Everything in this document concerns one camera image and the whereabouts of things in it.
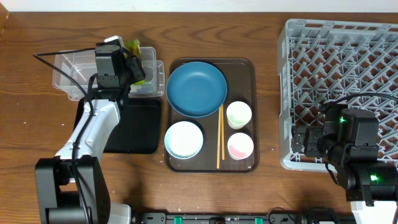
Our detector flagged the yellow green snack wrapper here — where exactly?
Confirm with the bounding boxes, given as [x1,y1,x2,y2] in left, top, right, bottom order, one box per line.
[125,39,146,85]

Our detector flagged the white cup pink inside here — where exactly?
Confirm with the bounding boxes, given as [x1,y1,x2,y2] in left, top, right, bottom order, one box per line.
[227,133,254,161]

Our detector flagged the light blue rice bowl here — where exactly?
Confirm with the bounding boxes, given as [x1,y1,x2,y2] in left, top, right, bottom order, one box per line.
[164,121,204,159]

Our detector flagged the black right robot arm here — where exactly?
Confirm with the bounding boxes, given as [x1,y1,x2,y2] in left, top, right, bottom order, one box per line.
[293,100,397,223]

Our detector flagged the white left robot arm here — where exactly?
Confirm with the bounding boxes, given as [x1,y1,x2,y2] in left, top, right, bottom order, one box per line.
[35,35,146,223]

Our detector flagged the grey dishwasher rack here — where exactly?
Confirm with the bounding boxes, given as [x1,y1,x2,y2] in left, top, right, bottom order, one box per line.
[277,19,397,172]

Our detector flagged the clear plastic bin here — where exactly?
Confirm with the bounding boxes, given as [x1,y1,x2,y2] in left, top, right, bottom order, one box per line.
[53,47,165,101]

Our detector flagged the black plastic tray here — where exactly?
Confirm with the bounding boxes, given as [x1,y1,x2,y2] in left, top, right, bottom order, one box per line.
[73,96,162,154]

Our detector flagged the white cup green inside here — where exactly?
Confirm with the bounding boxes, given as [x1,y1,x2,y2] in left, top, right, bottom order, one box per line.
[226,101,252,129]

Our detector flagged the blue plate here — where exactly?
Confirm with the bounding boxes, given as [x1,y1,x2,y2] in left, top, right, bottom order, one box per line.
[166,61,228,118]

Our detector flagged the right wooden chopstick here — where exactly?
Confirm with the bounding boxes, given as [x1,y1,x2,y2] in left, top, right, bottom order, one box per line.
[221,104,225,161]

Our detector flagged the wooden chopstick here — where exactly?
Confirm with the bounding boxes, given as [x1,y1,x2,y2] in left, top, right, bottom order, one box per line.
[221,104,225,161]
[216,107,221,169]

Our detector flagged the left wooden chopstick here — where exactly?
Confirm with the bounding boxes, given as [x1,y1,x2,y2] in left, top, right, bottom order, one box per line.
[216,107,221,169]

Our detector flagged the dark brown serving tray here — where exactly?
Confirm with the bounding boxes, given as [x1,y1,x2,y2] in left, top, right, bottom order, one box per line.
[165,58,260,173]

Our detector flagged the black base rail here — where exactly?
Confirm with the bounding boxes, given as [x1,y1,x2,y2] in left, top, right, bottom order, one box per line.
[130,207,355,224]

